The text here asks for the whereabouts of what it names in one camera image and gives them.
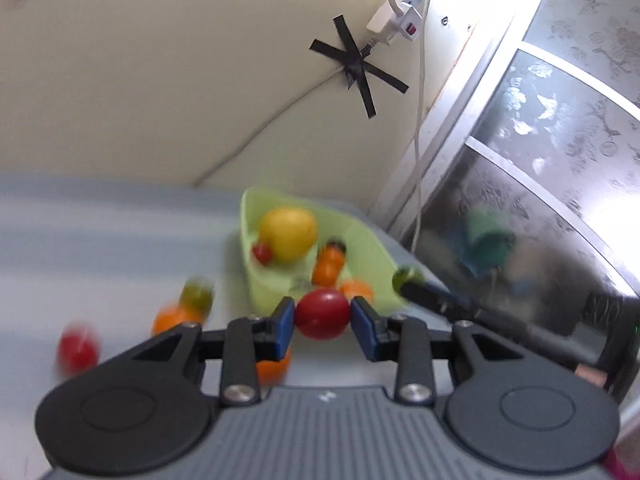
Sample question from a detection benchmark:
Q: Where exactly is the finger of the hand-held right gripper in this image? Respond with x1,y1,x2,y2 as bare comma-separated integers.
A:
398,280,603,367

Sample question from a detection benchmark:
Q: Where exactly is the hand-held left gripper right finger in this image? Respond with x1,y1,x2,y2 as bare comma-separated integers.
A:
350,296,532,407

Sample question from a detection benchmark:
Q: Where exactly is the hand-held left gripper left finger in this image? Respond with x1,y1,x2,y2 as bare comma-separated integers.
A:
100,296,297,407

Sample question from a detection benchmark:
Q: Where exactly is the light green plastic basket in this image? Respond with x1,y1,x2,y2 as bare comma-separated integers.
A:
239,186,408,314

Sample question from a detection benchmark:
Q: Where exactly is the person's right hand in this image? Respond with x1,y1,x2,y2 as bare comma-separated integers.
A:
575,364,609,387

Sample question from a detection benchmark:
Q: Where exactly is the orange tomato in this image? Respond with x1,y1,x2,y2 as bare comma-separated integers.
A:
339,280,375,306
311,239,348,287
256,346,294,387
152,305,203,337

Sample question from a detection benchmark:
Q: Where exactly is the green object behind glass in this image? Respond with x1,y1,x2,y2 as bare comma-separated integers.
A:
452,207,518,279

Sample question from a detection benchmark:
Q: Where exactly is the green and red tomato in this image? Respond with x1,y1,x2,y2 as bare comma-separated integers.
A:
179,278,217,313

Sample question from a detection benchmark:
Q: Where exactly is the large yellow fruit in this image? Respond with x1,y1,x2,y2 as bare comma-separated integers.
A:
258,207,319,264

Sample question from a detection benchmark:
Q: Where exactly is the blue striped bed sheet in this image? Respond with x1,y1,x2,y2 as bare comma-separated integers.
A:
0,172,451,473

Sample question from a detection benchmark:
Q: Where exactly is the patterned frosted glass sliding door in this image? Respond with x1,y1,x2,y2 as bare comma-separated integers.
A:
370,0,640,401

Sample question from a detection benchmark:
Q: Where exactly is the black tape cross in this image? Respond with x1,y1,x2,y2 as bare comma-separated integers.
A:
309,15,410,120

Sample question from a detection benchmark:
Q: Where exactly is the white power strip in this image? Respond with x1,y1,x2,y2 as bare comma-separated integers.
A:
366,0,446,43

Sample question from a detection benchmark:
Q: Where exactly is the thin grey cable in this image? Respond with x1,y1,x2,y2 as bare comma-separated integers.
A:
192,62,351,186

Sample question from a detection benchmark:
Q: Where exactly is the white power cable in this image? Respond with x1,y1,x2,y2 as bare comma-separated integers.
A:
409,0,437,257

